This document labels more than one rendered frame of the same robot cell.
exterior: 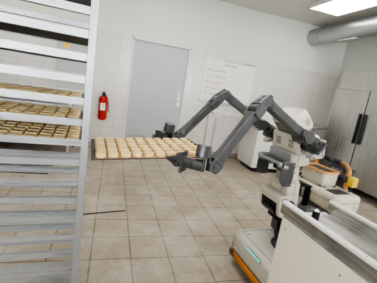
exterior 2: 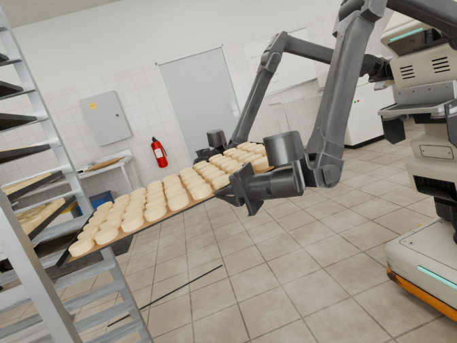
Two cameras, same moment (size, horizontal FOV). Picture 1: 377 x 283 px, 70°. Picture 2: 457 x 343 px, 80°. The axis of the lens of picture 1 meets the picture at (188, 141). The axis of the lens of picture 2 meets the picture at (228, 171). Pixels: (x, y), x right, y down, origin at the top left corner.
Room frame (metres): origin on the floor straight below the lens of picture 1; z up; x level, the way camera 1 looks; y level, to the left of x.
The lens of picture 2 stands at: (0.71, -0.05, 1.19)
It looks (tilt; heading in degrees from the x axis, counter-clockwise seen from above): 13 degrees down; 10
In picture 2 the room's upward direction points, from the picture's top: 18 degrees counter-clockwise
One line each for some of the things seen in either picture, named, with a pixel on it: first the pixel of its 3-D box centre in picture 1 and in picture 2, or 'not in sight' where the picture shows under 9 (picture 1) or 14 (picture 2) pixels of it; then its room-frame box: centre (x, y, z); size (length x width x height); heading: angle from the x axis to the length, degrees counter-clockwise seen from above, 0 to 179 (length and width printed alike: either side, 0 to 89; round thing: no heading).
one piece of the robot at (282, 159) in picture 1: (276, 164); (423, 116); (1.78, -0.62, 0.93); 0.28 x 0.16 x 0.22; 22
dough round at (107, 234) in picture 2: (113, 154); (107, 235); (1.23, 0.35, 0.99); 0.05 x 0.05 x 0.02
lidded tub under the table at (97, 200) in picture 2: not in sight; (97, 206); (4.19, 2.53, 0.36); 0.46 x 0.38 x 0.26; 19
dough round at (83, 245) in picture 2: (100, 154); (81, 246); (1.21, 0.40, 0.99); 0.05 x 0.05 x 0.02
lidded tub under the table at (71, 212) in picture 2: not in sight; (66, 217); (4.06, 2.96, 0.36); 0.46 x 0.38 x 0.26; 17
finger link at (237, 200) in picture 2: (174, 157); (230, 187); (1.28, 0.05, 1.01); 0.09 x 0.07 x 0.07; 67
